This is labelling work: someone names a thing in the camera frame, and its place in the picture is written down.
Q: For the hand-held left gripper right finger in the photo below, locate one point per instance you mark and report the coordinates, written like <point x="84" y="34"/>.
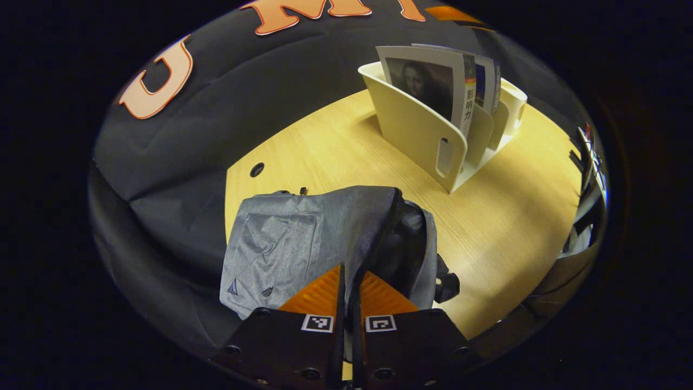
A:
<point x="357" y="325"/>

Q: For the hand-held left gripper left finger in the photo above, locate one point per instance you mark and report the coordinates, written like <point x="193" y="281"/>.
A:
<point x="341" y="314"/>

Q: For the grey schoolbag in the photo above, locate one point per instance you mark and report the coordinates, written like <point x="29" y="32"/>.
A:
<point x="303" y="238"/>

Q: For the cream plastic bookshelf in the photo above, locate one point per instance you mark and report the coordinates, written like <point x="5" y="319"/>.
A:
<point x="417" y="135"/>

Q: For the white book portrait cover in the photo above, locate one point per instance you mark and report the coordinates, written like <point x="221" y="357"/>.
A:
<point x="427" y="81"/>

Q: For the white book blue cover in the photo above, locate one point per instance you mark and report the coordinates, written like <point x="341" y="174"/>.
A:
<point x="487" y="81"/>

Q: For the white desktop device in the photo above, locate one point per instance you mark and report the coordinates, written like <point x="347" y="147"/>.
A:
<point x="593" y="162"/>

